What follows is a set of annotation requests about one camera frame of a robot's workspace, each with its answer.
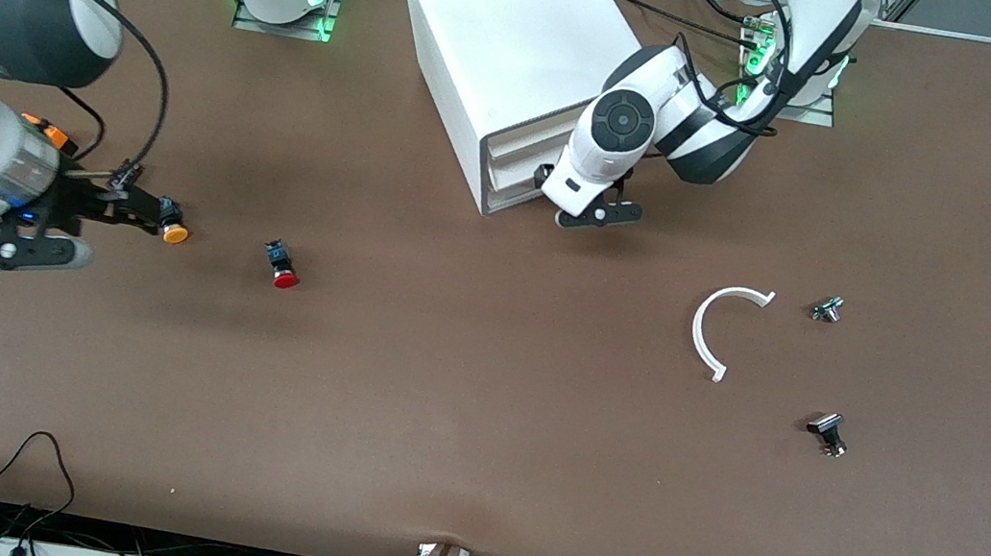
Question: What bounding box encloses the orange enclosure box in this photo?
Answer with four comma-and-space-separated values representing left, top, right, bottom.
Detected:
15, 111, 76, 155

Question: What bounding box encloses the white plastic drawer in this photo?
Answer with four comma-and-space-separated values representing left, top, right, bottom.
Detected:
486, 179, 567, 222
484, 89, 603, 174
485, 159, 560, 205
485, 143, 563, 188

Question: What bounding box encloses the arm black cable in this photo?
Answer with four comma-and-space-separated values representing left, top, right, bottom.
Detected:
0, 0, 183, 178
663, 0, 799, 142

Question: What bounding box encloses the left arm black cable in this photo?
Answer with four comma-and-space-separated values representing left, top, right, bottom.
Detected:
663, 0, 799, 142

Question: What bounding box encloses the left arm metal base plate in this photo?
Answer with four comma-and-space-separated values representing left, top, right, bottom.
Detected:
734, 13, 849, 128

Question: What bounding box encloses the white drawer cabinet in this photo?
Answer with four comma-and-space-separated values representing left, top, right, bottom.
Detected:
367, 0, 654, 235

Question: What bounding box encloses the black looped cable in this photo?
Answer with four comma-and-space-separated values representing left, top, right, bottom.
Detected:
0, 426, 84, 539

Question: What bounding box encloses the red push button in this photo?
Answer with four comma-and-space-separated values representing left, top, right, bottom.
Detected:
259, 238, 305, 292

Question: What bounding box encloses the white half-ring clamp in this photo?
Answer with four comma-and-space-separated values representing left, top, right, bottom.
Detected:
685, 280, 778, 390

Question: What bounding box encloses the orange push button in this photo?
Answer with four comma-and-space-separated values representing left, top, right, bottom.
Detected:
155, 194, 195, 248

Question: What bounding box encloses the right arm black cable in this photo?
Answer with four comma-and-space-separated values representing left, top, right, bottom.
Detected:
0, 0, 183, 178

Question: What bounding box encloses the black cable behind cabinet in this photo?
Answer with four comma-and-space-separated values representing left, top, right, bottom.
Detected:
604, 0, 766, 50

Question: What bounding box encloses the chrome tee fitting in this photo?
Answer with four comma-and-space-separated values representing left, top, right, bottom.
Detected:
810, 293, 846, 326

